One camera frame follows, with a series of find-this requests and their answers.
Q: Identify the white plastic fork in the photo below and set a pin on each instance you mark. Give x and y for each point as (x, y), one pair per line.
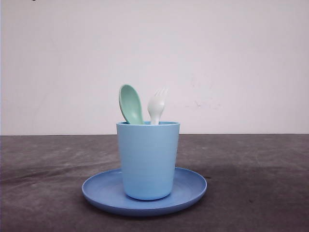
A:
(156, 105)

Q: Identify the mint green plastic spoon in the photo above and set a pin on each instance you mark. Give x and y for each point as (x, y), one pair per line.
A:
(130, 105)

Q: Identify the blue plastic plate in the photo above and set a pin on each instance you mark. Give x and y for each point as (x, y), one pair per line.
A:
(105, 191)

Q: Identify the light blue plastic cup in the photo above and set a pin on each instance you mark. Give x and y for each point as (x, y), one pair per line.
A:
(148, 156)

